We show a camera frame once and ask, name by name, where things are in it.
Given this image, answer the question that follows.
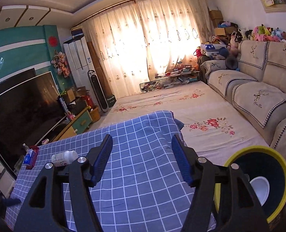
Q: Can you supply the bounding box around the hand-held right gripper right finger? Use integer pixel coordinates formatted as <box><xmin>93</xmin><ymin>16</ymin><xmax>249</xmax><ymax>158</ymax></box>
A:
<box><xmin>171</xmin><ymin>134</ymin><xmax>270</xmax><ymax>232</ymax></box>

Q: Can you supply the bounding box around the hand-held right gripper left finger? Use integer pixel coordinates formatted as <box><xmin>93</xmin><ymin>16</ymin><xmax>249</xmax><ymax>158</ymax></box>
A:
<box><xmin>14</xmin><ymin>134</ymin><xmax>113</xmax><ymax>232</ymax></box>

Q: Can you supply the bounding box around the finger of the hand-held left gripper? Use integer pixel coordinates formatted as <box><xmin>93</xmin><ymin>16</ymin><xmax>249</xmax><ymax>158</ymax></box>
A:
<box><xmin>2</xmin><ymin>198</ymin><xmax>23</xmax><ymax>207</ymax></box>

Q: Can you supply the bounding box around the small white plastic bottle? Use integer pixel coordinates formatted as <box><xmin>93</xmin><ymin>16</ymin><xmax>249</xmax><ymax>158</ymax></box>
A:
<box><xmin>51</xmin><ymin>150</ymin><xmax>79</xmax><ymax>168</ymax></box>

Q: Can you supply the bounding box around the white yogurt cup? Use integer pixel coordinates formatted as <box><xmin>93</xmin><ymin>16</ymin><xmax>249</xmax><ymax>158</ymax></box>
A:
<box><xmin>249</xmin><ymin>176</ymin><xmax>270</xmax><ymax>206</ymax></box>

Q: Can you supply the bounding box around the yellow bin with black bag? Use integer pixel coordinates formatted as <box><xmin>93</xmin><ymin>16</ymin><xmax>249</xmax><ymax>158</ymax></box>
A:
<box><xmin>214</xmin><ymin>146</ymin><xmax>286</xmax><ymax>224</ymax></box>

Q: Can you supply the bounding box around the yellow and green television cabinet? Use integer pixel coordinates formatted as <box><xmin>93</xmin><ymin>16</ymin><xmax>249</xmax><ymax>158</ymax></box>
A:
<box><xmin>35</xmin><ymin>107</ymin><xmax>94</xmax><ymax>145</ymax></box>

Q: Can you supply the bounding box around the blue tissue pack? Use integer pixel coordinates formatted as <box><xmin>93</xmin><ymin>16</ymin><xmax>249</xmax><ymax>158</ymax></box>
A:
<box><xmin>23</xmin><ymin>149</ymin><xmax>36</xmax><ymax>165</ymax></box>

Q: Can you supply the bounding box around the yellow bucket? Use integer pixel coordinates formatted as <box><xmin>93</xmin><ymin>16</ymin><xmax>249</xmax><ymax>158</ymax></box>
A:
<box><xmin>90</xmin><ymin>106</ymin><xmax>100</xmax><ymax>122</ymax></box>

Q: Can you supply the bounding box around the blue checked tablecloth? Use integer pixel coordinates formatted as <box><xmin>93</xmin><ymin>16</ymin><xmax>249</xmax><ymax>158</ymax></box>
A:
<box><xmin>5</xmin><ymin>110</ymin><xmax>217</xmax><ymax>232</ymax></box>

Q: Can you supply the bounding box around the floral floor mattress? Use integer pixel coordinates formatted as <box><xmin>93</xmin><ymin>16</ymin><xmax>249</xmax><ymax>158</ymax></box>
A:
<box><xmin>99</xmin><ymin>81</ymin><xmax>270</xmax><ymax>167</ymax></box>

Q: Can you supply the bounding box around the black shuttlecock tube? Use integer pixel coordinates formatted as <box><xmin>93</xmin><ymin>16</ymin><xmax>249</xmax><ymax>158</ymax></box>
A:
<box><xmin>58</xmin><ymin>96</ymin><xmax>70</xmax><ymax>115</ymax></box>

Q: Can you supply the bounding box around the black tower fan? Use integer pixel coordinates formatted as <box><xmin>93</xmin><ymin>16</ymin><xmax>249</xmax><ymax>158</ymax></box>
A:
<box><xmin>88</xmin><ymin>70</ymin><xmax>108</xmax><ymax>113</ymax></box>

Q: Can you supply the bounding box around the open cardboard box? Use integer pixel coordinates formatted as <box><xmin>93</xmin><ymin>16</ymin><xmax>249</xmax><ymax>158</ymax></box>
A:
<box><xmin>64</xmin><ymin>87</ymin><xmax>77</xmax><ymax>102</ymax></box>
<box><xmin>75</xmin><ymin>86</ymin><xmax>91</xmax><ymax>97</ymax></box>

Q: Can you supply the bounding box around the cluttered glass coffee table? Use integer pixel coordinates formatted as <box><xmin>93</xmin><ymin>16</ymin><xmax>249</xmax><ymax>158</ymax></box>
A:
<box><xmin>140</xmin><ymin>69</ymin><xmax>199</xmax><ymax>93</ymax></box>

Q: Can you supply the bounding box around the large curved television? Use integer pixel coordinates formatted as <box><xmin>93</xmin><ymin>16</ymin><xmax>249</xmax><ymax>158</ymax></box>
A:
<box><xmin>0</xmin><ymin>71</ymin><xmax>67</xmax><ymax>172</ymax></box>

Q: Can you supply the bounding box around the hanging flower decoration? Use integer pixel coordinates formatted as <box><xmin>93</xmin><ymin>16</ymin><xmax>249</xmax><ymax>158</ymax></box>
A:
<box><xmin>52</xmin><ymin>50</ymin><xmax>70</xmax><ymax>78</ymax></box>

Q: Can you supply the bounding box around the dark grey plush toy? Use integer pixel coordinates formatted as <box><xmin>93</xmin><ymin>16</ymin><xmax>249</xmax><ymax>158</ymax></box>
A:
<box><xmin>225</xmin><ymin>55</ymin><xmax>240</xmax><ymax>70</ymax></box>

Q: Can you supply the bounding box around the beige sofa with deer covers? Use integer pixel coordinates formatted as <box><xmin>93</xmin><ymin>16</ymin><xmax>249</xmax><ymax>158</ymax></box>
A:
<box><xmin>199</xmin><ymin>40</ymin><xmax>286</xmax><ymax>172</ymax></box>

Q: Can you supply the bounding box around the star patterned bag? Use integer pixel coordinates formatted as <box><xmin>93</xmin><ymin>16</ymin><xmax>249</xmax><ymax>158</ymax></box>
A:
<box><xmin>201</xmin><ymin>43</ymin><xmax>227</xmax><ymax>56</ymax></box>

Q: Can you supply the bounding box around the black monitor behind television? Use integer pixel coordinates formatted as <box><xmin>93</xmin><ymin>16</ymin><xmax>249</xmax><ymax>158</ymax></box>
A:
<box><xmin>0</xmin><ymin>68</ymin><xmax>37</xmax><ymax>90</ymax></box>

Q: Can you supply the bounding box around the cream embroidered curtain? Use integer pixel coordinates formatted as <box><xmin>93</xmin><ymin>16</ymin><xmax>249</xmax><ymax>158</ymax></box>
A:
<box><xmin>81</xmin><ymin>0</ymin><xmax>212</xmax><ymax>96</ymax></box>

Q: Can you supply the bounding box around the box on air conditioner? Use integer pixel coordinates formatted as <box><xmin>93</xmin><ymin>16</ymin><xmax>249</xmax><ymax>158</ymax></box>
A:
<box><xmin>71</xmin><ymin>28</ymin><xmax>85</xmax><ymax>38</ymax></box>

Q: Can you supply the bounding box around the stack of cardboard boxes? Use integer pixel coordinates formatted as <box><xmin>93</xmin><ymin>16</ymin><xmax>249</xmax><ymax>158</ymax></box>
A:
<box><xmin>209</xmin><ymin>10</ymin><xmax>233</xmax><ymax>39</ymax></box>

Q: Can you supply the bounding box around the row of plush toys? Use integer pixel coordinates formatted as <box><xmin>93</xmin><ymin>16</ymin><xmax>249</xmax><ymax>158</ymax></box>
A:
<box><xmin>230</xmin><ymin>24</ymin><xmax>286</xmax><ymax>45</ymax></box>

